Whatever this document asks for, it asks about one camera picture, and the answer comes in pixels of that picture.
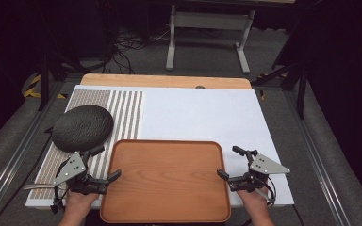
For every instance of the dark round textured plate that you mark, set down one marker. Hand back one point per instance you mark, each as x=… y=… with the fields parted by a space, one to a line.
x=81 y=128

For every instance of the black metal stand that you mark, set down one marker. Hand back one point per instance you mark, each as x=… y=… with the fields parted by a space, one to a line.
x=45 y=81
x=300 y=91

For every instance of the grey metal table frame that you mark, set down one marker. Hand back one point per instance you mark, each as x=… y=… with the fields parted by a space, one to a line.
x=209 y=22

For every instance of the person's right hand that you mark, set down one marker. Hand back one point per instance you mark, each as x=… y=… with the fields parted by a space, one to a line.
x=254 y=201

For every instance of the aluminium floor rail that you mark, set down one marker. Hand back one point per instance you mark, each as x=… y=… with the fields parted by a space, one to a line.
x=314 y=157
x=15 y=160

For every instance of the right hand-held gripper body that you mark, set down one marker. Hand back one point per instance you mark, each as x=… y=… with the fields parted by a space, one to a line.
x=265 y=165

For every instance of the brown wooden tray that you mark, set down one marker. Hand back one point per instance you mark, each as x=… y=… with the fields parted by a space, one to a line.
x=165 y=182

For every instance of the white foam board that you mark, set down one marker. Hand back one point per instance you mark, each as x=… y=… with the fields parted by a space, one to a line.
x=201 y=116

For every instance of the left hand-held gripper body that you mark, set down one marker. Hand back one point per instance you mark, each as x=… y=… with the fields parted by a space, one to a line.
x=72 y=168

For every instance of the silver metal utensil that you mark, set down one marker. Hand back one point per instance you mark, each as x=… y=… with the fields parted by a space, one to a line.
x=41 y=186

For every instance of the person's left hand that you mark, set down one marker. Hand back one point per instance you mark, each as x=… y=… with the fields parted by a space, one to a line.
x=80 y=202

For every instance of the striped woven placemat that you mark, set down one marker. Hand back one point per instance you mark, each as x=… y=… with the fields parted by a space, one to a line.
x=125 y=113

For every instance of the yellow black hazard tape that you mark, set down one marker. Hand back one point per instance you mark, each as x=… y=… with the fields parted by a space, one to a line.
x=33 y=88

